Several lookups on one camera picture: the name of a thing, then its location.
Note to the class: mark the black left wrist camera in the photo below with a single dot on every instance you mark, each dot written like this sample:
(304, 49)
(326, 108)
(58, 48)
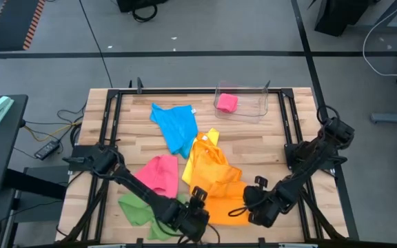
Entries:
(199, 193)

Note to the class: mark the black side table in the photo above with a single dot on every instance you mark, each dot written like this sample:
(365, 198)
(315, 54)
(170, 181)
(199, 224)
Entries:
(2, 144)

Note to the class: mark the blue microfiber towel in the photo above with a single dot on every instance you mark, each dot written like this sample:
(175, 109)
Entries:
(178, 125)

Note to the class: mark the black cabinet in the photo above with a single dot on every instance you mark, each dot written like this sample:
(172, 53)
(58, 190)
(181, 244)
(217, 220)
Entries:
(340, 13)

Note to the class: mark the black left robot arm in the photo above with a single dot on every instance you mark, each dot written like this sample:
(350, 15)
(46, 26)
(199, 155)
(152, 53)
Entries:
(140, 189)

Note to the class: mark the clear plastic bin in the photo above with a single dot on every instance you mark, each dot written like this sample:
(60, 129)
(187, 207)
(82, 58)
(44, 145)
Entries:
(250, 103)

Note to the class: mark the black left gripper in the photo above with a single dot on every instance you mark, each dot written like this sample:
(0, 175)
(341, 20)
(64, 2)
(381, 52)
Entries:
(191, 220)

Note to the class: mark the black equipment base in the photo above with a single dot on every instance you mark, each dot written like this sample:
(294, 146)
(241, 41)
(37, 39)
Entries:
(140, 4)

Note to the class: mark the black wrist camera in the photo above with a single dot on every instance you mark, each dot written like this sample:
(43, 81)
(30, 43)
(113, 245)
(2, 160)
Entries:
(199, 193)
(261, 181)

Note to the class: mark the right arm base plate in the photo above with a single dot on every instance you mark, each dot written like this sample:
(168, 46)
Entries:
(327, 166)

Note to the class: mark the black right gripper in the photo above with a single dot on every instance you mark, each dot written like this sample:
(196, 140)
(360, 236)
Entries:
(264, 206)

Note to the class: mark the black power adapter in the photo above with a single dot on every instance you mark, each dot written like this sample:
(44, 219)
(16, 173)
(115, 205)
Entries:
(47, 150)

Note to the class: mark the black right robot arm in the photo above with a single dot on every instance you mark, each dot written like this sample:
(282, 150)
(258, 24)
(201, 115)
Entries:
(308, 162)

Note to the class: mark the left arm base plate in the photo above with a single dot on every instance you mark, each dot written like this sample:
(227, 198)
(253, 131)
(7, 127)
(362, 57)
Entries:
(78, 167)

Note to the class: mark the black orange-striped floor mat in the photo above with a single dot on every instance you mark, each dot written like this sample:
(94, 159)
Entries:
(9, 24)

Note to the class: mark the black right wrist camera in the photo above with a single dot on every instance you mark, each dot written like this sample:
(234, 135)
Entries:
(261, 181)

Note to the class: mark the grey metal desk frame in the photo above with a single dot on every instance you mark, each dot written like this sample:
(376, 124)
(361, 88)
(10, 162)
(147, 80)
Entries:
(40, 171)

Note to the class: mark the green microfiber towel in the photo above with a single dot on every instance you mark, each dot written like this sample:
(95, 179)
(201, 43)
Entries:
(133, 211)

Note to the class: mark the pink microfiber towel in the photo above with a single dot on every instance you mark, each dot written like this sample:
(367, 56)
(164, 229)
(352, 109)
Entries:
(160, 174)
(227, 102)

